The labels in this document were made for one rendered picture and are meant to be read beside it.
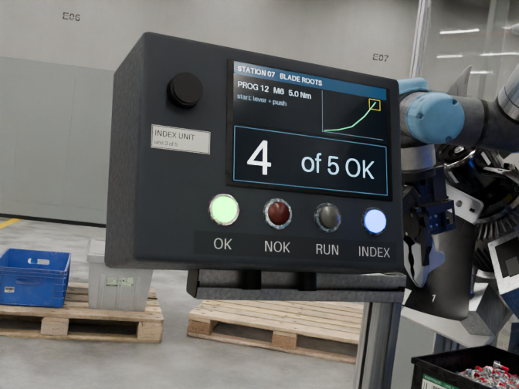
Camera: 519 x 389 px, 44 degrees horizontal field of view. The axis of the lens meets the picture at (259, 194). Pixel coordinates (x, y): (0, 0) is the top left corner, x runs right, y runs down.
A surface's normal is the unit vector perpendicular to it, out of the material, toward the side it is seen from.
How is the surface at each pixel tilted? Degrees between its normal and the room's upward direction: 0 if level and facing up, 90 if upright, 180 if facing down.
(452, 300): 44
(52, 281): 90
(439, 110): 96
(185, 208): 75
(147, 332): 90
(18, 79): 90
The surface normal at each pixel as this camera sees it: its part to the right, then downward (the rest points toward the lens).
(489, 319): 0.59, -0.11
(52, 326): 0.22, 0.09
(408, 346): -0.90, -0.08
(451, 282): -0.03, -0.66
